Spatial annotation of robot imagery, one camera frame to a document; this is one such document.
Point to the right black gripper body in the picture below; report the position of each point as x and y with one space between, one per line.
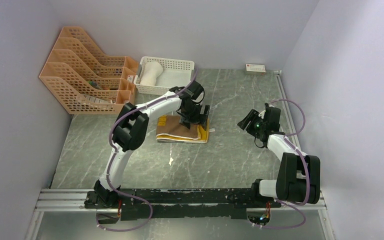
260 125

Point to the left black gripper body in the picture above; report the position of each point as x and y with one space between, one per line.
193 114

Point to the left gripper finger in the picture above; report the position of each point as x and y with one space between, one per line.
185 120
203 114

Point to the brown yellow towel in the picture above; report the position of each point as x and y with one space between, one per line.
169 129

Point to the cream white towel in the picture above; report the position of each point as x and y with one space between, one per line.
152 70

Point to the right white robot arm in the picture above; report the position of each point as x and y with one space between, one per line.
298 178

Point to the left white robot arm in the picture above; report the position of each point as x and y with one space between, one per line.
129 131

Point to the white plastic basket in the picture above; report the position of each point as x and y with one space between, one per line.
176 73

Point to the small white red box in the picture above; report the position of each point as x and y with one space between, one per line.
255 69

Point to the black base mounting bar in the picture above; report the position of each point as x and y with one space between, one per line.
141 203

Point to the orange plastic file organizer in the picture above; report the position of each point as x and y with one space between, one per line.
84 79

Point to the aluminium frame rail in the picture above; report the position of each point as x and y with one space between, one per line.
72 200

